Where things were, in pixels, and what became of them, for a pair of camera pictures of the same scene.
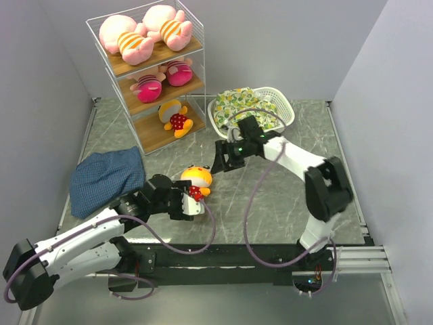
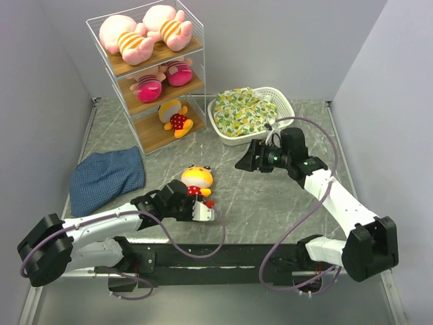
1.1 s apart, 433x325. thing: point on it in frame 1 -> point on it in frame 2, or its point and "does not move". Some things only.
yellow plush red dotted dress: x=201 y=178 does not move
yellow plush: x=172 y=112 does not move
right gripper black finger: x=219 y=162 -> x=247 y=162
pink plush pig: x=163 y=20 does not move
